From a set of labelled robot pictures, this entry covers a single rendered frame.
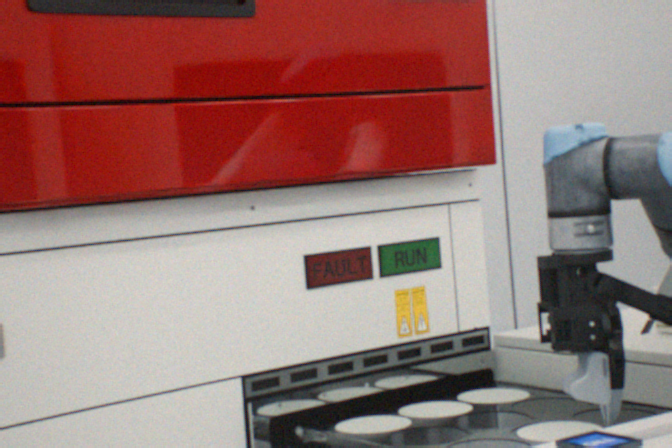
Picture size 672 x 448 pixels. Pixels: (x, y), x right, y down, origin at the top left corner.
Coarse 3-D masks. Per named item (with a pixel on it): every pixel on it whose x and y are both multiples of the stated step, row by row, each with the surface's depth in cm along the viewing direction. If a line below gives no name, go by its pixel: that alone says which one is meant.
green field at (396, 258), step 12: (384, 252) 178; (396, 252) 179; (408, 252) 180; (420, 252) 182; (432, 252) 183; (384, 264) 178; (396, 264) 179; (408, 264) 180; (420, 264) 182; (432, 264) 183
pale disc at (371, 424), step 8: (368, 416) 168; (376, 416) 167; (384, 416) 167; (392, 416) 167; (400, 416) 166; (344, 424) 164; (352, 424) 164; (360, 424) 164; (368, 424) 163; (376, 424) 163; (384, 424) 162; (392, 424) 162; (400, 424) 162; (408, 424) 161; (352, 432) 159; (360, 432) 159; (368, 432) 159
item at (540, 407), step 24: (504, 384) 183; (384, 408) 172; (480, 408) 168; (504, 408) 167; (528, 408) 166; (552, 408) 165; (576, 408) 165; (600, 408) 163; (624, 408) 163; (648, 408) 162; (336, 432) 160; (384, 432) 158; (408, 432) 157; (432, 432) 156; (456, 432) 155; (480, 432) 154; (504, 432) 153
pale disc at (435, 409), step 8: (408, 408) 171; (416, 408) 171; (424, 408) 170; (432, 408) 170; (440, 408) 170; (448, 408) 169; (456, 408) 169; (464, 408) 169; (472, 408) 168; (416, 416) 166; (424, 416) 165; (432, 416) 165; (440, 416) 165
